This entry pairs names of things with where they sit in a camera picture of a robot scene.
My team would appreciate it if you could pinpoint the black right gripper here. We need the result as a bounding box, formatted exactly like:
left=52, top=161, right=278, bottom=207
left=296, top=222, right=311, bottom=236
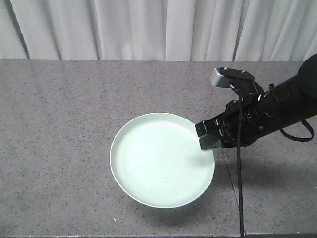
left=195, top=100, right=264, bottom=150

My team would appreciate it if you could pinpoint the pale green round plate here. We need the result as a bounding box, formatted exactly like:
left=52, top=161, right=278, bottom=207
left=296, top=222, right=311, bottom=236
left=110, top=113, right=215, bottom=209

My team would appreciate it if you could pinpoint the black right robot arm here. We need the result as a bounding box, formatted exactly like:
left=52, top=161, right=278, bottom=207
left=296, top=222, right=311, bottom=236
left=195, top=55, right=317, bottom=150

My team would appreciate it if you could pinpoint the white pleated curtain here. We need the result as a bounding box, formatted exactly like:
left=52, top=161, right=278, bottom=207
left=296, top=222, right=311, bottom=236
left=0, top=0, right=317, bottom=61

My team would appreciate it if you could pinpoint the black camera cable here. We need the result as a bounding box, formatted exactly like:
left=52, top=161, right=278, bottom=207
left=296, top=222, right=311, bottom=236
left=229, top=83, right=315, bottom=238

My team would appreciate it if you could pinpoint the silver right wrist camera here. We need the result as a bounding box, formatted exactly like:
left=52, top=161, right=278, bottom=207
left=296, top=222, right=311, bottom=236
left=210, top=67, right=234, bottom=88

